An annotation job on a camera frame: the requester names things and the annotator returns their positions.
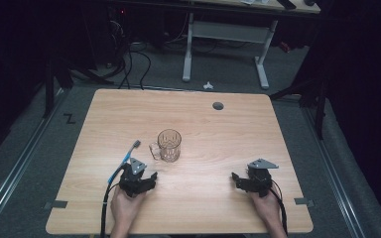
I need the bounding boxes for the grey tape strip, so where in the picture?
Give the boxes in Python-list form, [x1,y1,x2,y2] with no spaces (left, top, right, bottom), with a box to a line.
[293,196,316,208]
[42,199,69,210]

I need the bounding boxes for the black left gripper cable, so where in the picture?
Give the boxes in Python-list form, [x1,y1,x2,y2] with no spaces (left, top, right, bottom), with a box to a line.
[99,180,121,238]

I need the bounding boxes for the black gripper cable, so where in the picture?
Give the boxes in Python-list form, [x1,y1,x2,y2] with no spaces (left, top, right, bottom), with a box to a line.
[270,178,289,236]
[99,180,121,238]

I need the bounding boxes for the metal floor rail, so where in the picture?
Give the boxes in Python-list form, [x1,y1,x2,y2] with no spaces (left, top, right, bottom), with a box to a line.
[302,104,369,238]
[0,88,65,234]

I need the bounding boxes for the dark computer tower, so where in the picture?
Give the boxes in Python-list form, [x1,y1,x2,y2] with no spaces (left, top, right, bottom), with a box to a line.
[107,4,132,68]

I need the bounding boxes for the black floor cables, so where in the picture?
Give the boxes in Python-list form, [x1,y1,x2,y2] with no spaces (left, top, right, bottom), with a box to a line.
[107,19,153,91]

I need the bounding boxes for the person's left hand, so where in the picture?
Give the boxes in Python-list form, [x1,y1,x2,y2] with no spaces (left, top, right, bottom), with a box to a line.
[109,189,147,230]

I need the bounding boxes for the black metal stand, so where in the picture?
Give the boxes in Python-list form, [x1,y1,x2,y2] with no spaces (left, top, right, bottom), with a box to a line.
[269,62,329,141]
[41,49,75,119]

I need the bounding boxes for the blue toothbrush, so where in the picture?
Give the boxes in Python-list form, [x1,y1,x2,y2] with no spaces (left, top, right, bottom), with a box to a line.
[107,139,142,184]

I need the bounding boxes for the person's right hand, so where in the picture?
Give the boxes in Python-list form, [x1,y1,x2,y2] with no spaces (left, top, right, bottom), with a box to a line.
[249,187,283,228]

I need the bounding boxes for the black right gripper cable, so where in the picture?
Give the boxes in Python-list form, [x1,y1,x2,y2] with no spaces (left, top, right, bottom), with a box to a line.
[270,178,289,236]

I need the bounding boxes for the black remote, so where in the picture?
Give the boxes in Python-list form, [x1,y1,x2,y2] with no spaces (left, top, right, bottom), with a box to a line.
[276,0,298,11]

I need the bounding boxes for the clear glass mug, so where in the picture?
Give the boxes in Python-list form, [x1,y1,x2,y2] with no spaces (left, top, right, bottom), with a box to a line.
[149,128,183,164]

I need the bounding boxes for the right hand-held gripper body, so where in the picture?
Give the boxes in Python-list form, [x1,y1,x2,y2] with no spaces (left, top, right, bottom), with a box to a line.
[245,158,280,198]

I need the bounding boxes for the white-framed wooden desk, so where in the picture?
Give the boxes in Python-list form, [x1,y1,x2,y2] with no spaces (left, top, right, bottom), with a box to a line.
[182,0,322,90]

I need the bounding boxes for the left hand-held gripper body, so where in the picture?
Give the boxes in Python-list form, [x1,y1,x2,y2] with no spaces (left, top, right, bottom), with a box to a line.
[118,158,149,198]

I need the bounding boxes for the red floor object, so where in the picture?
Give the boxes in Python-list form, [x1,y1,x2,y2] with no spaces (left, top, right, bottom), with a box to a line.
[278,41,293,55]

